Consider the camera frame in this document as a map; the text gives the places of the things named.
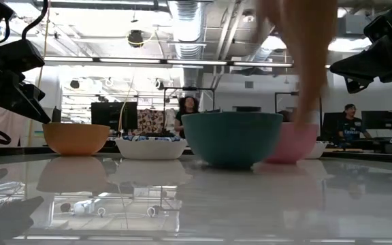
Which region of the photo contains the orange bowl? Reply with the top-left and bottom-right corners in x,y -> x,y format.
42,122 -> 111,157

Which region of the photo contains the pink bowl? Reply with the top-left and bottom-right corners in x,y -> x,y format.
265,122 -> 320,165

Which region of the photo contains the green bowl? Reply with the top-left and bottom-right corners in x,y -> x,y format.
181,112 -> 284,169

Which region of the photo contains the black monitor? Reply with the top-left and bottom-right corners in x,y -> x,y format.
361,110 -> 392,131
91,101 -> 139,132
320,112 -> 346,141

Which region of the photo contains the person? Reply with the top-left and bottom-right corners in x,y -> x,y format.
338,103 -> 373,143
174,96 -> 200,139

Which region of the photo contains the person's hand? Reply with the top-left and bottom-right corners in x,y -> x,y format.
255,0 -> 339,132

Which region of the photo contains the long ceiling light strip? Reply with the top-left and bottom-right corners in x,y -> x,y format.
43,56 -> 294,69

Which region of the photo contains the round black ceiling fixture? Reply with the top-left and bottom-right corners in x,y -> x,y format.
127,29 -> 145,48

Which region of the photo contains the patterned cloth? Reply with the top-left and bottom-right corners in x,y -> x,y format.
136,108 -> 165,135

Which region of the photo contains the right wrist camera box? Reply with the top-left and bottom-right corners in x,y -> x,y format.
363,6 -> 392,44

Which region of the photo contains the silver ventilation duct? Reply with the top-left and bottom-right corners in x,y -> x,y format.
168,0 -> 207,89

